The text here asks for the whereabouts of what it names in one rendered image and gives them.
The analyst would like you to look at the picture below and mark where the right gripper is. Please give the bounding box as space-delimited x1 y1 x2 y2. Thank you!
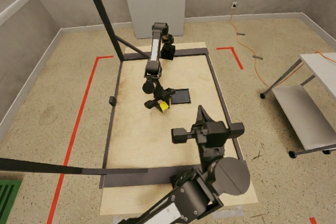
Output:
171 105 245 164

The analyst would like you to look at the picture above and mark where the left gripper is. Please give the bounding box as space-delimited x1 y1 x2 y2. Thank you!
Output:
144 85 176 113

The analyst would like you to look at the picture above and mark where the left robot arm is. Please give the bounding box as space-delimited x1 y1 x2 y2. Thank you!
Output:
142 23 174 101

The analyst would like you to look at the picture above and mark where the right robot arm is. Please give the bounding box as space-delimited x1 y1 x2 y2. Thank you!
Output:
117 121 250 224

